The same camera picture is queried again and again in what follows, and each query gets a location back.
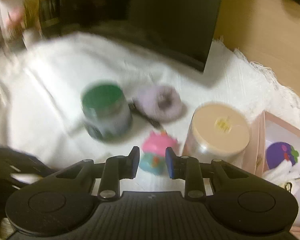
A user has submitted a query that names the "black monitor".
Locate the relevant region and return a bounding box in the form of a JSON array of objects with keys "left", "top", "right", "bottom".
[{"left": 60, "top": 0, "right": 221, "bottom": 72}]

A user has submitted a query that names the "pink cardboard box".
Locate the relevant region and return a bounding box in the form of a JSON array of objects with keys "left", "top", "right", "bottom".
[{"left": 242, "top": 111, "right": 300, "bottom": 236}]

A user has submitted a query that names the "purple felt eggplant sponge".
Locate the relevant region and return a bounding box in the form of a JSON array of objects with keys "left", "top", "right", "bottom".
[{"left": 266, "top": 142, "right": 299, "bottom": 170}]

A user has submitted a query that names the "tan lid clear jar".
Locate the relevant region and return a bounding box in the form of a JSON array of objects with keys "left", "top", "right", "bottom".
[{"left": 182, "top": 102, "right": 250, "bottom": 168}]

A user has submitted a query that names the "white fringed table cloth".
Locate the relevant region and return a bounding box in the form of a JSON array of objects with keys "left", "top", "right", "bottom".
[{"left": 0, "top": 33, "right": 300, "bottom": 167}]

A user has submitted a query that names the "green lid glass jar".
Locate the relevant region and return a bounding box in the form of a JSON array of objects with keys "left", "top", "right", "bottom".
[{"left": 81, "top": 82, "right": 133, "bottom": 141}]

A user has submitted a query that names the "pink teal plush toy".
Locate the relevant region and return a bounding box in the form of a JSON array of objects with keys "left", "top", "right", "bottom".
[{"left": 139, "top": 131, "right": 178, "bottom": 175}]

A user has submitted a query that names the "lilac fuzzy scrunchie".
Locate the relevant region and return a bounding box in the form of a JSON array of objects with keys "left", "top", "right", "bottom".
[{"left": 133, "top": 85, "right": 183, "bottom": 122}]

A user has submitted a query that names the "folded white towel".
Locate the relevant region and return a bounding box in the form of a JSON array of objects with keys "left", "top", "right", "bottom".
[{"left": 262, "top": 159, "right": 300, "bottom": 187}]

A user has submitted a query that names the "black bow hair clip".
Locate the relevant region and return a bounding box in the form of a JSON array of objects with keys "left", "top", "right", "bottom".
[{"left": 285, "top": 176, "right": 300, "bottom": 194}]

